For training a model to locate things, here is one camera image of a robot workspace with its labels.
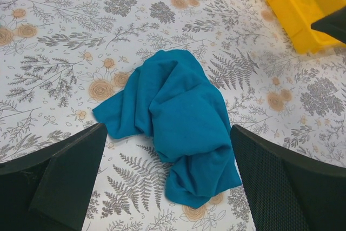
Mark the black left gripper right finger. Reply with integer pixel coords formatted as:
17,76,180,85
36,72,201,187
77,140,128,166
230,125,345,230

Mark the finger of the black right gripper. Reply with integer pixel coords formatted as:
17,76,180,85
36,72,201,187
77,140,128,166
310,0,345,44

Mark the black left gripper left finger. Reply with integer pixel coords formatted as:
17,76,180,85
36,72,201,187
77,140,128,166
1,123,108,230

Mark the yellow plastic tray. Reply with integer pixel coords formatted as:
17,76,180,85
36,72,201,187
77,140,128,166
266,0,345,54

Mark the blue t shirt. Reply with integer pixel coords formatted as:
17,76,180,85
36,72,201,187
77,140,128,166
93,50,241,208

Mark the floral table cloth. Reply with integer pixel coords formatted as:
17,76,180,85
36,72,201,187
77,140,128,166
1,0,345,230

